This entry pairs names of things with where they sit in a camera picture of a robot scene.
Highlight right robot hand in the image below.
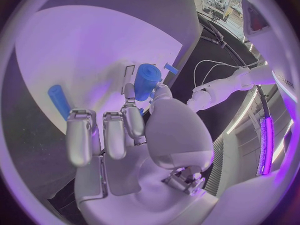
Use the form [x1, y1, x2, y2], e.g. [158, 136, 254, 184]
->
[65, 82, 220, 225]

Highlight large blue cylinder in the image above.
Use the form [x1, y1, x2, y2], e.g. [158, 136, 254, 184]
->
[133, 63, 164, 102]

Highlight white task board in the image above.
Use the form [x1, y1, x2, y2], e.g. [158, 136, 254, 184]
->
[13, 4, 184, 136]

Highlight glowing light bar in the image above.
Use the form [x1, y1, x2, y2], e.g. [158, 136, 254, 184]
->
[255, 116, 276, 177]

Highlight short blue peg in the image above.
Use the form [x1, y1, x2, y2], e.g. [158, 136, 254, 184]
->
[163, 62, 180, 75]

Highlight long blue cylinder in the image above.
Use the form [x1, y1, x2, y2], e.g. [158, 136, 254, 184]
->
[46, 84, 72, 121]

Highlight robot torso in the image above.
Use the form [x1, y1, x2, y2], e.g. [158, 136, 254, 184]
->
[240, 0, 299, 121]

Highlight workshop bench with equipment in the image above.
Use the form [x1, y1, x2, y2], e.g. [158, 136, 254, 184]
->
[201, 0, 243, 22]

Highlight white cable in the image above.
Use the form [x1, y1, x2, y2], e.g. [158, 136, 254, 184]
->
[193, 59, 250, 88]
[201, 63, 240, 86]

